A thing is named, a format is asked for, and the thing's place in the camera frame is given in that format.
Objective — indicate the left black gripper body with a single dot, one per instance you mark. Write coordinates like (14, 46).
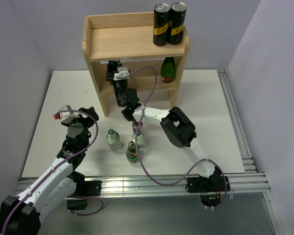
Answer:
(87, 122)

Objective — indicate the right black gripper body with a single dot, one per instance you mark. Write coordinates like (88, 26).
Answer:
(117, 85)

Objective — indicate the clear bottle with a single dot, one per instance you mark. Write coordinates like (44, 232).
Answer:
(140, 139)
(113, 139)

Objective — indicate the dark green glass bottle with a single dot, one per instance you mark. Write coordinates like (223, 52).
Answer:
(168, 70)

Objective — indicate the green labelled glass bottle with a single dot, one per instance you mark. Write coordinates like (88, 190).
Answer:
(131, 153)

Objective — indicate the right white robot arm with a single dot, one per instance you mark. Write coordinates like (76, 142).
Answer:
(178, 128)

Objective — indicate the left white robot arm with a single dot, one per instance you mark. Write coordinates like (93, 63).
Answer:
(25, 213)

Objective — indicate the wooden two-tier shelf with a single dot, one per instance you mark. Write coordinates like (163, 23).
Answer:
(128, 37)

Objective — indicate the back energy drink can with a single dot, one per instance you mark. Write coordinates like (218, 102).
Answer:
(136, 126)

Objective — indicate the left black tall can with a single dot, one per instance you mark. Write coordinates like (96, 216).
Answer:
(160, 23)

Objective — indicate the black tall can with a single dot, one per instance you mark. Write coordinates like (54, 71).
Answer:
(160, 23)
(176, 22)

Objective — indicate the right black tall can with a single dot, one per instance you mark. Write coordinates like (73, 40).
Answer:
(176, 22)

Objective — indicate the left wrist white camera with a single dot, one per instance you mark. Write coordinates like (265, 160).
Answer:
(65, 115)

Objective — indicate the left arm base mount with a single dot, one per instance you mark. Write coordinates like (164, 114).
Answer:
(88, 191)

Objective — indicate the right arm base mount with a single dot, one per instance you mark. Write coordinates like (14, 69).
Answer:
(211, 187)

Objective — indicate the aluminium right rail frame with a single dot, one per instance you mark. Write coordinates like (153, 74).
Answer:
(252, 181)

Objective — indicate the aluminium rail frame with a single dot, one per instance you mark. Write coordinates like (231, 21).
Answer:
(140, 186)
(252, 181)

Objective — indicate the aluminium front rail frame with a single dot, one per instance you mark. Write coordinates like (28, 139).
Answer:
(140, 186)

